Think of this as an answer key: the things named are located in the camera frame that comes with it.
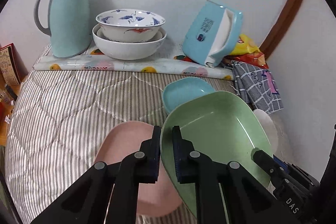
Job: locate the light blue thermos jug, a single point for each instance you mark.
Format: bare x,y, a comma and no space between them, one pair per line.
68,26

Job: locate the white ceramic bowl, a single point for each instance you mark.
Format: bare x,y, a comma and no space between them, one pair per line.
269,128

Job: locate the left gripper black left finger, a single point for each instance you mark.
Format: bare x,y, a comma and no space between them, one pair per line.
108,193

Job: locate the grey checked folded cloth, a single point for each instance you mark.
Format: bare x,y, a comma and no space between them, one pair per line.
255,86

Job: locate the light blue square plate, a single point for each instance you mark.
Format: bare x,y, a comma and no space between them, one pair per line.
184,90

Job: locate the striped quilted table cover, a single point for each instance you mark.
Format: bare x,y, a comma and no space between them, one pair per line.
60,121

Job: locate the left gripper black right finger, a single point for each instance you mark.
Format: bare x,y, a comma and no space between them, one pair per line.
225,193

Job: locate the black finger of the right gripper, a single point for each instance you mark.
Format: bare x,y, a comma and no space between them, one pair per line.
268,165

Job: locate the fruit print plastic mat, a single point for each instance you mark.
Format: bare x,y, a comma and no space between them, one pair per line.
167,60

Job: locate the brown wooden door frame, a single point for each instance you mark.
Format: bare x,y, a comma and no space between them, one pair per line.
280,28

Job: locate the wooden side table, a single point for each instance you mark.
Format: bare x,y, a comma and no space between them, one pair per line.
7,106

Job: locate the green square plate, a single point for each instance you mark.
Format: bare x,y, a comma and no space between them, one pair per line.
220,125

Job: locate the blue patterned porcelain bowl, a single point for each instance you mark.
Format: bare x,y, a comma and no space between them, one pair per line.
129,25

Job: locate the red snack bag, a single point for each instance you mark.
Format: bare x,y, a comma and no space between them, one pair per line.
256,59

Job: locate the large white porcelain bowl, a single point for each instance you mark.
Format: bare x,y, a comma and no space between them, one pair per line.
128,51

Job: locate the pink square plate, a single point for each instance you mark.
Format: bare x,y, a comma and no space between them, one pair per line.
154,200

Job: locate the light blue electric kettle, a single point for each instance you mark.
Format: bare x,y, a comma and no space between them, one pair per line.
213,34

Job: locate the yellow chips bag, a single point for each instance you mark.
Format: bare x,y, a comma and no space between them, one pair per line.
245,45

